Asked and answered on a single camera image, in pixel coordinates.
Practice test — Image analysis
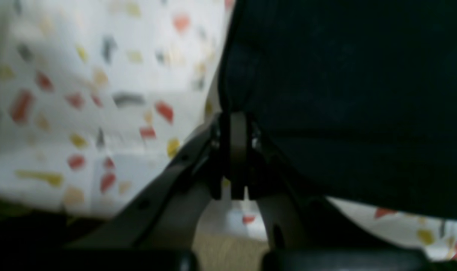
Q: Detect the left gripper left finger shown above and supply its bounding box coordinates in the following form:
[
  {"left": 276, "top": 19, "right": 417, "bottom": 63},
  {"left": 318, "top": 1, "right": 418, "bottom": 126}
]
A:
[{"left": 69, "top": 113, "right": 230, "bottom": 250}]

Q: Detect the terrazzo pattern tablecloth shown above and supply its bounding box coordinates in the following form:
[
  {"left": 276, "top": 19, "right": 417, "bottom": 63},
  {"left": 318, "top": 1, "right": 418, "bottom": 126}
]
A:
[{"left": 0, "top": 0, "right": 457, "bottom": 260}]

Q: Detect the black t-shirt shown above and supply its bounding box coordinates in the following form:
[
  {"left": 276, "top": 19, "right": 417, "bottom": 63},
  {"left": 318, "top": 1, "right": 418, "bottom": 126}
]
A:
[{"left": 219, "top": 0, "right": 457, "bottom": 220}]

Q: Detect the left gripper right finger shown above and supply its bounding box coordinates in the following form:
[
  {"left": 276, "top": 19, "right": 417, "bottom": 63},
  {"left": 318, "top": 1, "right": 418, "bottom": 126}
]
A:
[{"left": 230, "top": 113, "right": 390, "bottom": 249}]

